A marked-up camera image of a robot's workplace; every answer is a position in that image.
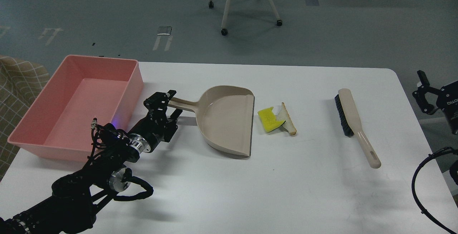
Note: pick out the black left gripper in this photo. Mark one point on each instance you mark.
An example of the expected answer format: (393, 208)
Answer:
(146, 135)

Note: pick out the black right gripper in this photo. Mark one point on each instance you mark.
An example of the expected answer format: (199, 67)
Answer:
(451, 107)

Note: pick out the beige plastic dustpan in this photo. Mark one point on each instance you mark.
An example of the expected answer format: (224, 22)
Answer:
(224, 116)

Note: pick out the beige hand brush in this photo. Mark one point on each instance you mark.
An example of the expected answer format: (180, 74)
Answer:
(351, 125)

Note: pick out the yellow green sponge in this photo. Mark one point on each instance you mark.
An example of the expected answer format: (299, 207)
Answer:
(269, 120)

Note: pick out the toast bread slice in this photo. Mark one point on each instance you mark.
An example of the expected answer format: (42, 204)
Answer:
(284, 116)

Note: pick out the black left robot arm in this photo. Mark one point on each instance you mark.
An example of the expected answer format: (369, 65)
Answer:
(78, 197)

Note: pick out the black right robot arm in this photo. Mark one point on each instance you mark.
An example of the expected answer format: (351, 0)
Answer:
(434, 181)

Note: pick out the pink plastic bin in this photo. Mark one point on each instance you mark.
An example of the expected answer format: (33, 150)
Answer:
(58, 123)

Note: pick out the silver floor socket plate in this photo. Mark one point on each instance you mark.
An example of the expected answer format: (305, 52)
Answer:
(164, 30)

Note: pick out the beige checkered cloth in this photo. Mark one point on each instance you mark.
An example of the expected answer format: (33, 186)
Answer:
(21, 81)

